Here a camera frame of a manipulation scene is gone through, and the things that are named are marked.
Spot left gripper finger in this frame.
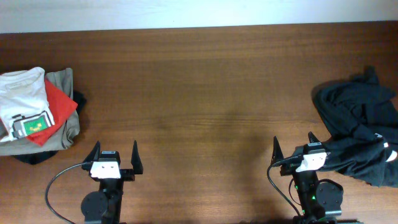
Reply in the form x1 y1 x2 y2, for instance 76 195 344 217
83 141 101 162
131 141 143 174

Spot dark green t-shirt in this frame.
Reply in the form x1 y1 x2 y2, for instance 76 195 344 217
313 66 397 188

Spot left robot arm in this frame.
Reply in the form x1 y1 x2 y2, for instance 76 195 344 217
81 141 144 224

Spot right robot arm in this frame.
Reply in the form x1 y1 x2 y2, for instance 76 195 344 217
267 132 343 223

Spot black folded garment bottom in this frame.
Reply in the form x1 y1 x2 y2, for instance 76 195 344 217
12 90 87 165

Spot red folded t-shirt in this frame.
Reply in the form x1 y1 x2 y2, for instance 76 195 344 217
27 79 78 146

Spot beige folded t-shirt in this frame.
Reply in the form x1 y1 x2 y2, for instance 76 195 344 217
1 68 80 156

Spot white t-shirt with print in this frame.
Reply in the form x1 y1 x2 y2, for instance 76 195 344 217
1 67 55 142

